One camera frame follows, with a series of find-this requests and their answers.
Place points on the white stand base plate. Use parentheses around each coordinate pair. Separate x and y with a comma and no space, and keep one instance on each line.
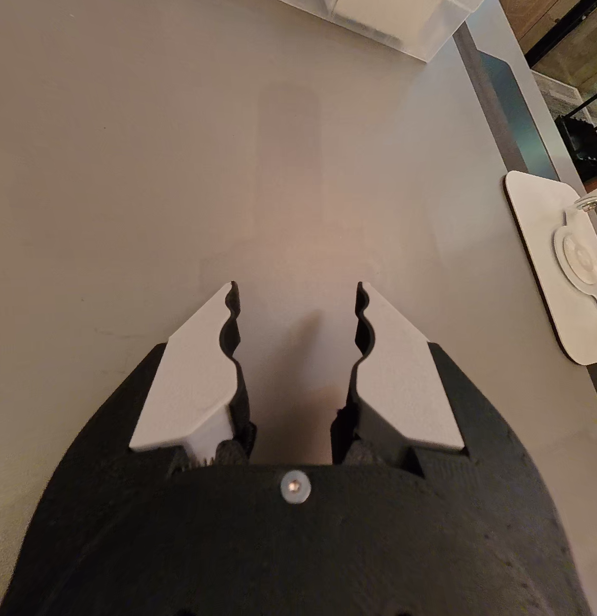
(534,231)

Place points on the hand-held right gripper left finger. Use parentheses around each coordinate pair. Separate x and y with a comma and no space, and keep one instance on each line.
(188,385)

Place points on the clear plastic storage bin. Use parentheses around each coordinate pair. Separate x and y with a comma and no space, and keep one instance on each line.
(385,19)

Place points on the round white mount disc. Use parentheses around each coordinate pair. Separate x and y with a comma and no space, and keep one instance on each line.
(580,255)

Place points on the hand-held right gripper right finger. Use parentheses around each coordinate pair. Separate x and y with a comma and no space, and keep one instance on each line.
(404,385)

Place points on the black metal rack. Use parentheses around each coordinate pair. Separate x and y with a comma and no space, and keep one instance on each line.
(534,55)

